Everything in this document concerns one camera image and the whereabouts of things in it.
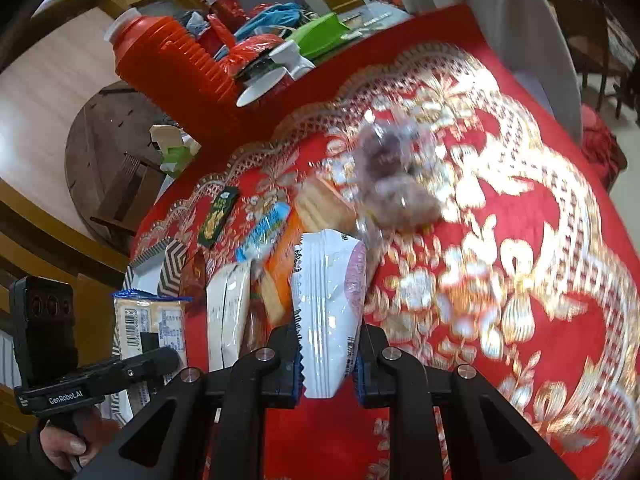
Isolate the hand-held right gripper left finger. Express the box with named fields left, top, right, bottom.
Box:
left=75, top=321, right=306, bottom=480

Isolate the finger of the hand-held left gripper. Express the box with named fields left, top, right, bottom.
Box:
left=119, top=346, right=182, bottom=387

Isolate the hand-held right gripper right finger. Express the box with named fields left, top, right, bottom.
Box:
left=351, top=321, right=581, bottom=480

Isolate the yellow cracker packet blue edge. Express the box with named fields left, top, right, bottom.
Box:
left=112, top=290, right=193, bottom=411

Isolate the cream white snack packet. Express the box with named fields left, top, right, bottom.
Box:
left=206, top=260, right=253, bottom=373

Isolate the brown snack packet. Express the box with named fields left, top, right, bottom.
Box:
left=180, top=250, right=208, bottom=306

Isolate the striped cardboard box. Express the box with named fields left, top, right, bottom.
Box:
left=112, top=239, right=188, bottom=421

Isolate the orange cracker packet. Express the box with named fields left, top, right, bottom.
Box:
left=260, top=210, right=308, bottom=321

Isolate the blue snack packet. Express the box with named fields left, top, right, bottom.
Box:
left=235, top=202, right=293, bottom=263

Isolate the clear bag of purple snacks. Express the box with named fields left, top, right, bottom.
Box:
left=345, top=110, right=446, bottom=233

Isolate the person's left hand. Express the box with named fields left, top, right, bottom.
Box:
left=42, top=406, right=121, bottom=472

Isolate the yellow wooden chair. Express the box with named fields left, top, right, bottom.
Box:
left=0, top=180, right=128, bottom=281

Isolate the dark green snack packet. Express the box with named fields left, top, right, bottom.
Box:
left=197, top=186, right=240, bottom=250

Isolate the dark wooden chair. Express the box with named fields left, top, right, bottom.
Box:
left=89, top=154, right=167, bottom=233
left=527, top=0, right=640, bottom=123

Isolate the clear tan snack bag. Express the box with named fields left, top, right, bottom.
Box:
left=295, top=177, right=361, bottom=233

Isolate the red gold patterned tablecloth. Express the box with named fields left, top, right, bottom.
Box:
left=127, top=2, right=640, bottom=480

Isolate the round wooden stool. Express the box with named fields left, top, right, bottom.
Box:
left=64, top=82, right=168, bottom=256

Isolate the green tissue pack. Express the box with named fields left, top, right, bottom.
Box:
left=149, top=124, right=202, bottom=177

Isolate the red thermos jug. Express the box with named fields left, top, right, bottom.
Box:
left=103, top=7, right=241, bottom=111

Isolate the red plastic bag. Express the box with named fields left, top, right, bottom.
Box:
left=207, top=12, right=288, bottom=77

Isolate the green plastic bag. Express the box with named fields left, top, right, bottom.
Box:
left=285, top=12, right=352, bottom=61

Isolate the blue plastic bag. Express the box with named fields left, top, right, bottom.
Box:
left=234, top=2, right=307, bottom=41

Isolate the grey upholstered chair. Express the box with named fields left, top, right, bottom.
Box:
left=394, top=0, right=584, bottom=142

